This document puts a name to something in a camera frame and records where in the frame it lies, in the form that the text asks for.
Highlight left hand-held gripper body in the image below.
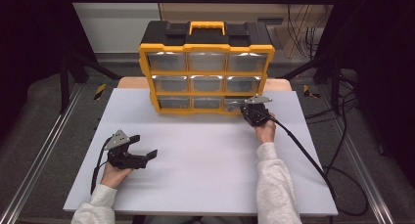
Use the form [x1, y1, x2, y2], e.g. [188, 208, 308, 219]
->
[103, 129, 133, 170]

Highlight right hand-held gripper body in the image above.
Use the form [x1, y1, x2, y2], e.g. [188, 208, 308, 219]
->
[240, 94, 273, 127]

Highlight clear plastic drawer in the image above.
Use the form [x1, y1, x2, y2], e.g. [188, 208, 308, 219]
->
[223, 96, 258, 113]

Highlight yellow black drawer organizer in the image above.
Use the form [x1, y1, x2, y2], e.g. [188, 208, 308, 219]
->
[138, 20, 276, 115]

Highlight person's right hand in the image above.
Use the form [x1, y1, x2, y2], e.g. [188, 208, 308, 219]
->
[254, 112, 278, 144]

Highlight person's left hand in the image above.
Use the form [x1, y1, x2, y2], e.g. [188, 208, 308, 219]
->
[100, 163, 135, 190]

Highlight wooden table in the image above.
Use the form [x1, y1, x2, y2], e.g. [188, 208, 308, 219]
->
[116, 76, 293, 92]

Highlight yellow black tape marker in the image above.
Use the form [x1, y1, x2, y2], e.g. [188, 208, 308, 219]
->
[93, 83, 107, 101]
[302, 84, 321, 100]

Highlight grid of clear drawers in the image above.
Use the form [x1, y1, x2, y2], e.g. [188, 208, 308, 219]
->
[146, 51, 269, 110]

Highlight black metal stand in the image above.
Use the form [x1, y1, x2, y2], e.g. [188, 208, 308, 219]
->
[59, 51, 122, 114]
[279, 51, 344, 115]

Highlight black curtain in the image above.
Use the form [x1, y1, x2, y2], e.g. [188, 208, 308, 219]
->
[317, 0, 415, 179]
[0, 0, 99, 134]

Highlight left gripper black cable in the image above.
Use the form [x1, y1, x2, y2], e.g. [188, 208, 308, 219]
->
[90, 137, 114, 196]

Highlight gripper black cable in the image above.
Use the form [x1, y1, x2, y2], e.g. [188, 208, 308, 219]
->
[90, 137, 114, 196]
[268, 115, 337, 202]

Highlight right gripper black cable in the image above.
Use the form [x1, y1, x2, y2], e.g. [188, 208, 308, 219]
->
[268, 115, 337, 202]

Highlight aluminium floor rail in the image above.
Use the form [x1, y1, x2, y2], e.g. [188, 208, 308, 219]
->
[319, 86, 395, 224]
[0, 83, 84, 224]

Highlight hanging black cables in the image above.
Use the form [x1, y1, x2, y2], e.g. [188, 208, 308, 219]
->
[286, 0, 324, 60]

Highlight black floor cable loop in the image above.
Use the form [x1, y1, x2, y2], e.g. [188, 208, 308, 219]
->
[322, 164, 370, 217]

